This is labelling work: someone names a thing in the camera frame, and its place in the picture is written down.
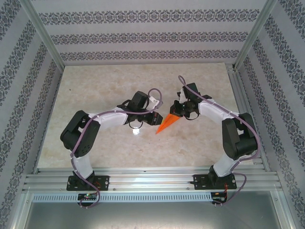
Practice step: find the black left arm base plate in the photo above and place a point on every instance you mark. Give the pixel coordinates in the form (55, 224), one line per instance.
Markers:
(104, 182)

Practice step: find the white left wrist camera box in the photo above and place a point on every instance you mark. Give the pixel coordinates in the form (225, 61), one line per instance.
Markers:
(153, 100)

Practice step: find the aluminium frame post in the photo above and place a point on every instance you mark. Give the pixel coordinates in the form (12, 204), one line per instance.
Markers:
(254, 33)
(43, 33)

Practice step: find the orange paper sheet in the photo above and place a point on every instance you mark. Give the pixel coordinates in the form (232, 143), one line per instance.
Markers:
(167, 122)

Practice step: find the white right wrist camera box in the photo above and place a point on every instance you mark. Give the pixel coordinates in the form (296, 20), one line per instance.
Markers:
(183, 95)

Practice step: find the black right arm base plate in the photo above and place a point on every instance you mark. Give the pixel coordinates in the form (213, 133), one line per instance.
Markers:
(197, 181)

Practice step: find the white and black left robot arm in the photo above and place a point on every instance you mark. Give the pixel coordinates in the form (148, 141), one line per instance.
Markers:
(109, 120)

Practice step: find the aluminium side rail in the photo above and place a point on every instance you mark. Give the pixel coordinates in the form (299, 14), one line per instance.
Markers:
(240, 95)

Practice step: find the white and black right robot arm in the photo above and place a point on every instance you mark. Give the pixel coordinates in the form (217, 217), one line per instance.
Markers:
(238, 140)

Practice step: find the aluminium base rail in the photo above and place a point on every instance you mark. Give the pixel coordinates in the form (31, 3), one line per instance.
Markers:
(152, 180)

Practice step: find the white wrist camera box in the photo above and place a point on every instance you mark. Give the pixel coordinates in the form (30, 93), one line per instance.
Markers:
(153, 100)
(183, 95)

